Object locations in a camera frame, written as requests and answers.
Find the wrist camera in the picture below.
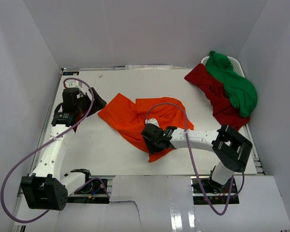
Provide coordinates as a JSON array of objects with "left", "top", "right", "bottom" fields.
[
  {"left": 145, "top": 118, "right": 160, "bottom": 127},
  {"left": 64, "top": 80, "right": 86, "bottom": 94}
]

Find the black label sticker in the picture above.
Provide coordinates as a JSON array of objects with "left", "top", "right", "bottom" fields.
[{"left": 62, "top": 71, "right": 79, "bottom": 76}]

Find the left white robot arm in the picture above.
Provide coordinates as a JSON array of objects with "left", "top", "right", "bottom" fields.
[{"left": 20, "top": 87, "right": 106, "bottom": 211}]

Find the green t shirt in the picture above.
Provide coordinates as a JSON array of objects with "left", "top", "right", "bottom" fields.
[{"left": 205, "top": 51, "right": 258, "bottom": 118}]

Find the white paper sheet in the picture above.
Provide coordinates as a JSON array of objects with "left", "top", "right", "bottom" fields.
[{"left": 106, "top": 64, "right": 174, "bottom": 71}]

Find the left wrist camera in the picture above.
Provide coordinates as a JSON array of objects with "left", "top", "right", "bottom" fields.
[{"left": 64, "top": 80, "right": 86, "bottom": 94}]

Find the red t shirt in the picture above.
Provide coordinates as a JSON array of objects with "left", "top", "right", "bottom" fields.
[{"left": 184, "top": 63, "right": 250, "bottom": 131}]

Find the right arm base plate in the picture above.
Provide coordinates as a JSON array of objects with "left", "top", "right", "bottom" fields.
[{"left": 191, "top": 176, "right": 240, "bottom": 205}]

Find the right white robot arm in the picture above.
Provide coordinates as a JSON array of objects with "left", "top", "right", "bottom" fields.
[{"left": 141, "top": 123, "right": 253, "bottom": 193}]

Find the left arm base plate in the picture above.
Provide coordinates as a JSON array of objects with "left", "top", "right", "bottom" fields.
[{"left": 68, "top": 176, "right": 114, "bottom": 204}]

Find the orange t shirt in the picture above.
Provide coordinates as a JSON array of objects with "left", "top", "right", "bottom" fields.
[{"left": 98, "top": 93, "right": 186, "bottom": 153}]

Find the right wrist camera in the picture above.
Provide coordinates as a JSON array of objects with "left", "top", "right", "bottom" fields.
[{"left": 145, "top": 118, "right": 160, "bottom": 127}]

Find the white perforated laundry basket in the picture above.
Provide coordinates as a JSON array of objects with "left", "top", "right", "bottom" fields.
[{"left": 201, "top": 56, "right": 245, "bottom": 78}]

